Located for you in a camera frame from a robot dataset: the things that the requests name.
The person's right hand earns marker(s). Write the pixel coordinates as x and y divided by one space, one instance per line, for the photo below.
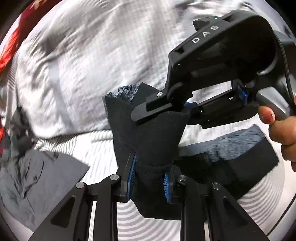
284 136

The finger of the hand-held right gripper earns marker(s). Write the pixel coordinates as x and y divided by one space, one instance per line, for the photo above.
152 107
222 111

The grey button shirt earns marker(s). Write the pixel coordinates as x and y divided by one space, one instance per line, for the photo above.
34 180

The black sock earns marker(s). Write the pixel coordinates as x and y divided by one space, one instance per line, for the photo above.
157 143

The grey striped duvet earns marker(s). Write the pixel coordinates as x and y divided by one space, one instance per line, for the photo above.
81 58

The white bed sheet with rings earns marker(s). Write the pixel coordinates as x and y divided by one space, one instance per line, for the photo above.
148 229

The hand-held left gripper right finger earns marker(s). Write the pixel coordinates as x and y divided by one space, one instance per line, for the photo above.
167 187

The red satin cloth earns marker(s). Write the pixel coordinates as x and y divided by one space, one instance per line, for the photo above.
13 46

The small red embroidered cushion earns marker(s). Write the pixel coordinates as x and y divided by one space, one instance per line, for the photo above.
2 127

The dark grey cloth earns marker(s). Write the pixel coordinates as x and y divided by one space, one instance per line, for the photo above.
20 136

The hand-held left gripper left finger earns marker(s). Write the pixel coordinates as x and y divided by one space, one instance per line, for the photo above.
131 177

